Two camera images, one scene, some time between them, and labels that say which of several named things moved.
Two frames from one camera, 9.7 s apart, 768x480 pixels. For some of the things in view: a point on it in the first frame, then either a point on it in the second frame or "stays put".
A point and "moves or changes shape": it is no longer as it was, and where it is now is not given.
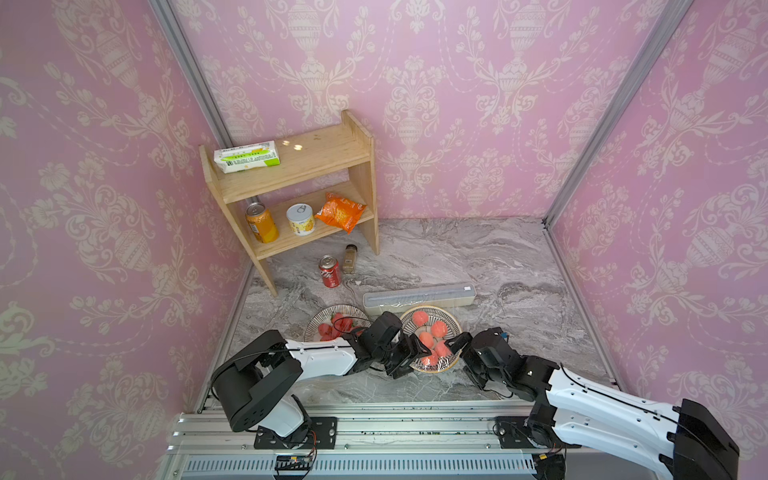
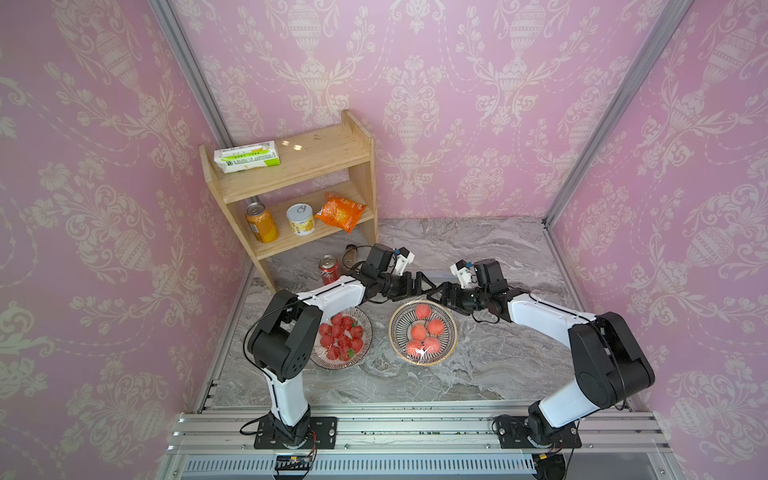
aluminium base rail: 440,441 stays put
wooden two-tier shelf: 324,186 stays put
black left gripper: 411,353 to 408,290
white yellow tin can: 301,219 stays put
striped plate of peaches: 432,324 moves or changes shape
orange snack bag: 340,212 stays put
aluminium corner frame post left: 184,49 stays put
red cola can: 329,268 stays put
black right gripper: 466,358 to 447,289
